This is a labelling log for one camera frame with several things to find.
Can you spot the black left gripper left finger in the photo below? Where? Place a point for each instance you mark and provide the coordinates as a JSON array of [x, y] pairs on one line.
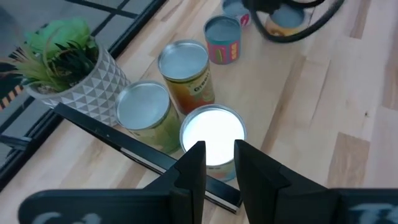
[[124, 205]]

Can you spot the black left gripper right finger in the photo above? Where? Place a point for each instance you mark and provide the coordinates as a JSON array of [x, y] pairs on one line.
[[295, 205]]

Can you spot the white red labelled can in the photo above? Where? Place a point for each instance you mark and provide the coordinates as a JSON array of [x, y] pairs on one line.
[[234, 7]]

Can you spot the yellow green mushroom can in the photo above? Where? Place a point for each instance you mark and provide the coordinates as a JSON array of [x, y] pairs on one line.
[[289, 17]]

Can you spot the yellow chili bean pattern can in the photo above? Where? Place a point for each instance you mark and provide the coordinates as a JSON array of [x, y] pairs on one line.
[[222, 31]]

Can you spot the orange green beans can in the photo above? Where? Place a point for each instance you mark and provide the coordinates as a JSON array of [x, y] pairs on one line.
[[183, 60]]

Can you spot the green peas can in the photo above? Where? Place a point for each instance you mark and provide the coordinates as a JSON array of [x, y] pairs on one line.
[[143, 105]]

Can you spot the blue tomato can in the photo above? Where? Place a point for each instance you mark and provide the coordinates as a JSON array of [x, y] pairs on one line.
[[214, 137]]

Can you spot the grey triangle pattern plant pot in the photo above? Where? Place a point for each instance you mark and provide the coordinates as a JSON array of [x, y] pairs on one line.
[[96, 90]]

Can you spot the orange black striped tape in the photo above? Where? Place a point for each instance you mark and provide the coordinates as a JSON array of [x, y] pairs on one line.
[[11, 98]]

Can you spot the green artificial plant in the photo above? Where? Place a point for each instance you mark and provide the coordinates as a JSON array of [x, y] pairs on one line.
[[59, 40]]

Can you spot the wooden shelf with black frame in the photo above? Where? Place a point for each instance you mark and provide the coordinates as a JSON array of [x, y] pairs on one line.
[[140, 150]]

